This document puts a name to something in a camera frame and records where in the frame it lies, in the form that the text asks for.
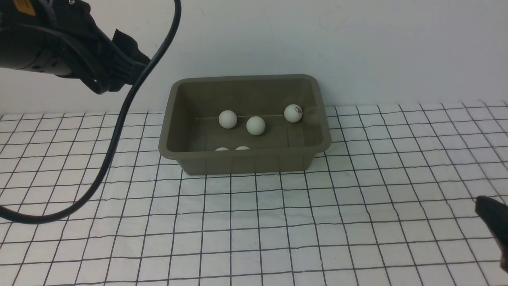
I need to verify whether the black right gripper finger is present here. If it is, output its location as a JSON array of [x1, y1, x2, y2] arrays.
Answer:
[[475, 195, 508, 272]]

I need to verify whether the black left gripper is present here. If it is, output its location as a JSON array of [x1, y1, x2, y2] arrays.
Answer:
[[52, 0, 150, 94]]

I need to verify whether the white ping-pong ball with logo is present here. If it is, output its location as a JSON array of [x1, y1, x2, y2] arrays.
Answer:
[[218, 110, 238, 129]]

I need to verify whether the white ping-pong ball marked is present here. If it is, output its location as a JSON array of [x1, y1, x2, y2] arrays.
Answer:
[[284, 104, 303, 123]]

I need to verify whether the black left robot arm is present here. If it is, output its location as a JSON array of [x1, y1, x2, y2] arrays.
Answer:
[[0, 0, 150, 94]]

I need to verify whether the white grid-pattern tablecloth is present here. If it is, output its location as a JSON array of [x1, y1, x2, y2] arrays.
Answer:
[[0, 102, 508, 286]]

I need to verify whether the olive plastic bin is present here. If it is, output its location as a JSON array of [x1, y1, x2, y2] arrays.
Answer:
[[158, 74, 331, 175]]

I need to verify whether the black left camera cable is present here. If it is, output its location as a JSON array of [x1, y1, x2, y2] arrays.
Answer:
[[0, 0, 182, 225]]

